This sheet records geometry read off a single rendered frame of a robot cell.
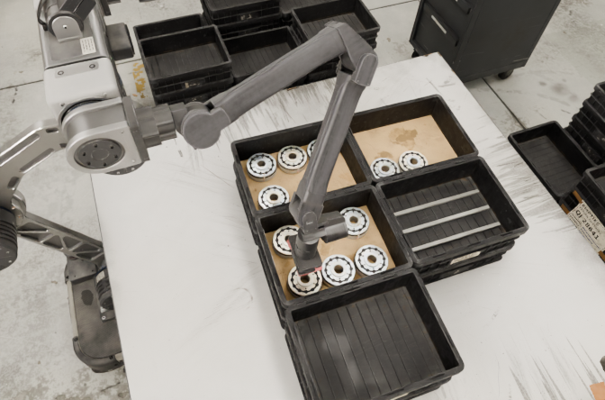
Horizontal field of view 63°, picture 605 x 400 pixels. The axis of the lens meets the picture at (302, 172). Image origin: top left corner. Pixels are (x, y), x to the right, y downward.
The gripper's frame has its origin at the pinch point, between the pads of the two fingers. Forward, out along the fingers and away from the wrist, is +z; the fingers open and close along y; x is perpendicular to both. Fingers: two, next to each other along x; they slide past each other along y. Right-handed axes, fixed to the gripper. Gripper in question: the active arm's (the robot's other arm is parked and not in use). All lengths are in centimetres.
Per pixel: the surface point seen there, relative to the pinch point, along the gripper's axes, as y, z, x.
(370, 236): 7.0, 13.2, -26.6
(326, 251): 6.1, 13.5, -11.1
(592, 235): -5, 54, -136
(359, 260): -0.8, 10.0, -19.0
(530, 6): 118, 39, -174
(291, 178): 35.7, 15.3, -9.1
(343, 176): 31.5, 14.8, -26.8
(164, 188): 52, 30, 33
